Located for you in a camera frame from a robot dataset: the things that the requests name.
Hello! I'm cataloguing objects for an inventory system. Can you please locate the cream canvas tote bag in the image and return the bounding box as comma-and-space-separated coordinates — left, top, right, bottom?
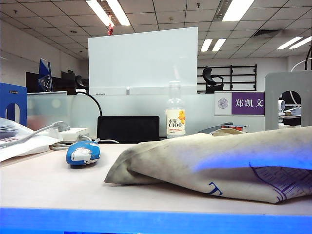
104, 126, 312, 204

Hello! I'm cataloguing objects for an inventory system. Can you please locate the clear drink bottle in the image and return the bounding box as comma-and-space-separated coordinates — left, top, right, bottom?
165, 80, 186, 139

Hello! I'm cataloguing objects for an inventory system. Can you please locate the frosted glass partition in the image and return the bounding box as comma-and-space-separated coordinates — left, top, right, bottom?
26, 91, 266, 137

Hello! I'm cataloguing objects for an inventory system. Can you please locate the black desk socket box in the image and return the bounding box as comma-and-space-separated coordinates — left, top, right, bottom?
97, 116, 160, 143

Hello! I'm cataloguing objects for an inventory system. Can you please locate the grey stapler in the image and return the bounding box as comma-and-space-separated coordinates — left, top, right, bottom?
197, 121, 234, 134

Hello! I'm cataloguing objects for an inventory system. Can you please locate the black office chair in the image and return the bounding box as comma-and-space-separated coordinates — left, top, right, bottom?
202, 67, 224, 94

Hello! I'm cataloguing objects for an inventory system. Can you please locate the Rubik's cube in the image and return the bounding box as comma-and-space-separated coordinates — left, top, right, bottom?
220, 124, 248, 134

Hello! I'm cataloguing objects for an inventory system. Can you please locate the white power strip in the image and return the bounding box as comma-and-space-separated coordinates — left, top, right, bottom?
58, 127, 90, 142

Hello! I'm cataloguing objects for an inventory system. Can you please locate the ceiling light panel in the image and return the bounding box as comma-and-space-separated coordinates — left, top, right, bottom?
212, 38, 227, 52
106, 0, 132, 27
277, 36, 303, 50
221, 0, 254, 22
200, 38, 213, 52
85, 0, 115, 27
289, 36, 312, 49

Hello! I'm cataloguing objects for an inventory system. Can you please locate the purple name plate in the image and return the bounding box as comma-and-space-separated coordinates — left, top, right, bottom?
214, 91, 266, 117

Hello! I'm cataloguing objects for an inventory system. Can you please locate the grey power plug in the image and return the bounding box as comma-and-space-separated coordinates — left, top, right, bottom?
57, 121, 71, 132

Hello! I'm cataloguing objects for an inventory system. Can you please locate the blue foreground bar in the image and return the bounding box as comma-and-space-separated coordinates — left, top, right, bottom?
0, 207, 312, 234

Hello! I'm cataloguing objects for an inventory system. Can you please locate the grey metal bookend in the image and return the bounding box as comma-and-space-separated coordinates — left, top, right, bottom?
264, 70, 312, 131

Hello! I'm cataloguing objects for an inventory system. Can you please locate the ceiling air vent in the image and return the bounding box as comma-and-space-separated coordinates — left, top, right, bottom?
253, 29, 282, 37

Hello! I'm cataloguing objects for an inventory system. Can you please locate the blue metal bookend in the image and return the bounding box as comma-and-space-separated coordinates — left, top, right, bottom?
0, 82, 28, 126

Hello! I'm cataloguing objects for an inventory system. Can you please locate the stack of white papers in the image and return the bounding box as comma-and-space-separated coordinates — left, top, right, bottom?
0, 117, 20, 140

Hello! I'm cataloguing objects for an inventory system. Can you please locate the black monitor cable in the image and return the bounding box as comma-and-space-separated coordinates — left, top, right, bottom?
75, 91, 103, 117

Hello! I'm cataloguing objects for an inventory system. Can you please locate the black wall rack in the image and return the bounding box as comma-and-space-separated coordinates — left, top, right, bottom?
197, 64, 258, 92

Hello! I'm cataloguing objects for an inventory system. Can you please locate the grey power strip cable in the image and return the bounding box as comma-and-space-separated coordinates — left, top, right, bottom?
49, 134, 100, 151

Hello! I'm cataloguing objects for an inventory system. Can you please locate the white curved cable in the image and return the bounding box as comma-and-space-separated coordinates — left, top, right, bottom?
291, 58, 312, 72

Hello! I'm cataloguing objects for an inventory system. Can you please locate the black hanging cable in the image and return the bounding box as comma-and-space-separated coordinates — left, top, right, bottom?
305, 43, 312, 70

